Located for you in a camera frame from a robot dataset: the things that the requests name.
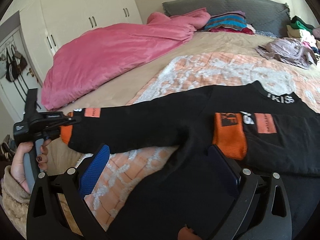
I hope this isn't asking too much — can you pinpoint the grey quilted headboard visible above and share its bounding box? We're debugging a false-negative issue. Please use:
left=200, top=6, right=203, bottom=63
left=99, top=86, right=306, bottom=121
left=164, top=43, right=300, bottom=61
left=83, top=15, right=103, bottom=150
left=162, top=0, right=292, bottom=38

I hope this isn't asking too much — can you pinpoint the striped folded blanket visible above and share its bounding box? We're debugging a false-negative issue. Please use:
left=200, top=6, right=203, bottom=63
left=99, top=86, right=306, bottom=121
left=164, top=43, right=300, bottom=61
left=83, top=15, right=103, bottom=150
left=205, top=10, right=248, bottom=30

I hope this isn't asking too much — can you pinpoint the bed with beige sheet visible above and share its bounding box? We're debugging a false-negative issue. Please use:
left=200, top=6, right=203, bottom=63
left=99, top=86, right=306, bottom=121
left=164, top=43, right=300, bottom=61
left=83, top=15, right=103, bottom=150
left=40, top=0, right=320, bottom=240

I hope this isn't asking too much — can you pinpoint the brown handbag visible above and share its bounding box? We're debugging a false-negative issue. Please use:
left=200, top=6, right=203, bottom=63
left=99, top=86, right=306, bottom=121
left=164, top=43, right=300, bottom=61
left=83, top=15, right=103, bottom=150
left=12, top=50, right=28, bottom=75

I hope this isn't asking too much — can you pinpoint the pile of assorted clothes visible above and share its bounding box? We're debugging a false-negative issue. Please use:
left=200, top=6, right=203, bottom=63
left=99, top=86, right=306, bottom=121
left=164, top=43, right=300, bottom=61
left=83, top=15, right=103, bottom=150
left=286, top=15, right=320, bottom=58

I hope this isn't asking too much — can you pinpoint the pile of shoes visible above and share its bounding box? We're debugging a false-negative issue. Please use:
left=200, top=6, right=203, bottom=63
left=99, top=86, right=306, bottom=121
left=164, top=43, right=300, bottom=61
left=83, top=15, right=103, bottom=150
left=0, top=134, right=18, bottom=162

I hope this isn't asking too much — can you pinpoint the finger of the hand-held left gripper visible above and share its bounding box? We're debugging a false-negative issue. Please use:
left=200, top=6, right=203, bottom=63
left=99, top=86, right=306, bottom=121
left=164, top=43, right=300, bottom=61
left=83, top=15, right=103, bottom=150
left=61, top=116, right=82, bottom=127

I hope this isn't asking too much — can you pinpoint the red folded cloth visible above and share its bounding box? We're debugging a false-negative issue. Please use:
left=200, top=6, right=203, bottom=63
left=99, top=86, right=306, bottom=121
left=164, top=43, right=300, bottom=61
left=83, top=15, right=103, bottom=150
left=210, top=25, right=256, bottom=36

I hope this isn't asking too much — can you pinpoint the black sweater with orange patches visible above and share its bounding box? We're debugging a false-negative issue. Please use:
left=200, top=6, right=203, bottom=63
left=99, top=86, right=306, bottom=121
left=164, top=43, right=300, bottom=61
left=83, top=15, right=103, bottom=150
left=60, top=80, right=320, bottom=240

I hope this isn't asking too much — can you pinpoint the black handbag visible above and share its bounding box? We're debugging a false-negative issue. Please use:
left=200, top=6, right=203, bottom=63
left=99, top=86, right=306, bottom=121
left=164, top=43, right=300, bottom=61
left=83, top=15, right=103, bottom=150
left=5, top=47, right=21, bottom=82

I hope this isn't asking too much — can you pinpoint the pink duvet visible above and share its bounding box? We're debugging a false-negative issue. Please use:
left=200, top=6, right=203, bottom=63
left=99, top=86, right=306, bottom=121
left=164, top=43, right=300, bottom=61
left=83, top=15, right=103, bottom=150
left=41, top=8, right=210, bottom=110

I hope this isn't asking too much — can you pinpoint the person's left hand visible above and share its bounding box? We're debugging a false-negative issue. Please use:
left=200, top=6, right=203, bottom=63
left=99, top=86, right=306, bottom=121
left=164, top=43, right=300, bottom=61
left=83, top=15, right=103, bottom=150
left=10, top=137, right=54, bottom=193

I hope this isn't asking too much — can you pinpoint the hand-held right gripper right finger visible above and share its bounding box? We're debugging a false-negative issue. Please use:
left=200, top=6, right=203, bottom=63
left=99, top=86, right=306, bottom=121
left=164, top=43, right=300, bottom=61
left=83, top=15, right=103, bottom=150
left=202, top=144, right=293, bottom=240

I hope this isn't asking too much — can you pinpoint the mauve crumpled garment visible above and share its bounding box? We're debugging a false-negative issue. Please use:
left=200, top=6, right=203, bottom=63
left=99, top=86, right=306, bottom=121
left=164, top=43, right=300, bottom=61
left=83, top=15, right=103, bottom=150
left=255, top=37, right=318, bottom=70

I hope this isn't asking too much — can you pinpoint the white door with hooks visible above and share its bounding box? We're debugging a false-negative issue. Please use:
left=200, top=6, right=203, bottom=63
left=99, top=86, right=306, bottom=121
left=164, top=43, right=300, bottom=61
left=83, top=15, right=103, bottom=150
left=0, top=26, right=43, bottom=123

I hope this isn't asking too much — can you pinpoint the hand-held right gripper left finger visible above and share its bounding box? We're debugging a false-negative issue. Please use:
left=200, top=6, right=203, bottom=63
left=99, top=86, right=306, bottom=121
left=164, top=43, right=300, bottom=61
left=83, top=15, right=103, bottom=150
left=26, top=144, right=110, bottom=240

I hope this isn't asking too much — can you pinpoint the cream wardrobe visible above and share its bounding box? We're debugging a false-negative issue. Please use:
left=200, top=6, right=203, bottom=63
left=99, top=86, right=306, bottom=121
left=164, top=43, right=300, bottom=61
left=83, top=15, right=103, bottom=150
left=19, top=0, right=143, bottom=55

